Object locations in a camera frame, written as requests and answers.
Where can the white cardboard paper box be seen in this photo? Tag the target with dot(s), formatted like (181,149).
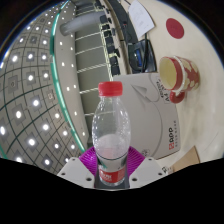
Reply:
(146,113)

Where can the long curved conference desk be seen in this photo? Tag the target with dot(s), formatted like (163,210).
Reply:
(121,20)

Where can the flat round red coaster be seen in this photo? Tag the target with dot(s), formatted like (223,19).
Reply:
(175,28)

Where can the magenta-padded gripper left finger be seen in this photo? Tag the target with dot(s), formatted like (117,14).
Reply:
(87,163)

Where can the clear red-capped water bottle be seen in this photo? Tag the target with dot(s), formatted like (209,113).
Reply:
(111,133)

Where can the black desk phone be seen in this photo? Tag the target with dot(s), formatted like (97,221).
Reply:
(138,55)

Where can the red and cream mug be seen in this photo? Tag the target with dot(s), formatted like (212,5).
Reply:
(187,76)

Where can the white printed paper sheet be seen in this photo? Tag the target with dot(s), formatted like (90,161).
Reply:
(141,18)

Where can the row of black office chairs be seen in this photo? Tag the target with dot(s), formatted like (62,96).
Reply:
(108,40)

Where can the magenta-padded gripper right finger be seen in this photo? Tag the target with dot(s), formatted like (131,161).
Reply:
(136,163)

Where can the group of ceiling lights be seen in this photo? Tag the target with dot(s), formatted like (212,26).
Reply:
(30,103)

